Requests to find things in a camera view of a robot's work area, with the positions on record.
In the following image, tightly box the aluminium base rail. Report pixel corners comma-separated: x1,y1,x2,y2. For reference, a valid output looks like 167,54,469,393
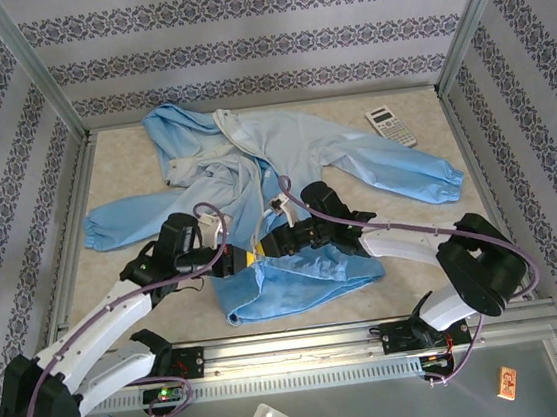
63,298,557,395

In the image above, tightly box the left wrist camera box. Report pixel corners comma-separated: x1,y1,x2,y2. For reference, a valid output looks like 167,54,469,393
197,211,225,242

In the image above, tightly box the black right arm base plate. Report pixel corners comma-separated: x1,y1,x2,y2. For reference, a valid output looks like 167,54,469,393
377,312,476,360

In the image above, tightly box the light blue zip jacket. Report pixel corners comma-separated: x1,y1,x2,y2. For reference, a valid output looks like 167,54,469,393
70,71,480,344

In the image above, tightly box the small orange printed box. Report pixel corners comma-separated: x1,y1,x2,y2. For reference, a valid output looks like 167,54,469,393
494,363,524,403

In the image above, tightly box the aluminium frame post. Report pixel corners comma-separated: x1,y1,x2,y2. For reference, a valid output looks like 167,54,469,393
427,0,531,97
0,0,93,154

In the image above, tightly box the white scientific calculator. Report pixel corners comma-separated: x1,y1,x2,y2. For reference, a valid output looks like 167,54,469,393
364,104,418,153

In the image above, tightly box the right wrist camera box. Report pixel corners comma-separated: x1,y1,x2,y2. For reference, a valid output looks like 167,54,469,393
267,194,294,219

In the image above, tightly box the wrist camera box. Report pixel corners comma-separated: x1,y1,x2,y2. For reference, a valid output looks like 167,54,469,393
267,194,294,219
197,211,225,242

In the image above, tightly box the aluminium side rail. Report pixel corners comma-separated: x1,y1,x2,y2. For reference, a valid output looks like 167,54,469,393
36,131,120,338

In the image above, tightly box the slotted metal cable duct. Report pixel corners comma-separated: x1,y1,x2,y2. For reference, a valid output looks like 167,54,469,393
91,354,426,416

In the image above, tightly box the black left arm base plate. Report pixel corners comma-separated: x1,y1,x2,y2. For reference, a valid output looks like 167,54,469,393
167,345,209,383

